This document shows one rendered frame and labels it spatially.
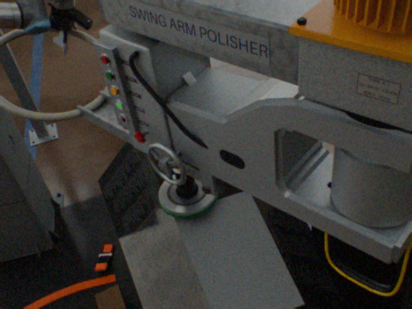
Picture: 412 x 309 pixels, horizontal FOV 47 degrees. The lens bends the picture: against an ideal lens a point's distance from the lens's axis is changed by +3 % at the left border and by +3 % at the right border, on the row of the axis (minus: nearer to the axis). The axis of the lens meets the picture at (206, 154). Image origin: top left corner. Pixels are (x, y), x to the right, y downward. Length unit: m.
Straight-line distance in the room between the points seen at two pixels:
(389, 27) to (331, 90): 0.16
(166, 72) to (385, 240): 0.67
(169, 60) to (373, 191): 0.60
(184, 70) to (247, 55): 0.38
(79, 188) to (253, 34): 2.44
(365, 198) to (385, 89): 0.30
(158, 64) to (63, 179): 2.20
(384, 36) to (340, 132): 0.23
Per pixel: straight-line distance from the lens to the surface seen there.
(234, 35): 0.96
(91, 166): 3.35
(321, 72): 0.86
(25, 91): 3.54
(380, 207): 1.06
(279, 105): 1.00
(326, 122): 0.96
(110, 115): 1.81
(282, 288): 1.51
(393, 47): 0.77
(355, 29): 0.82
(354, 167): 1.00
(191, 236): 1.64
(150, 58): 1.21
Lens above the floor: 2.13
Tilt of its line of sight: 42 degrees down
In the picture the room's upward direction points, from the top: 9 degrees counter-clockwise
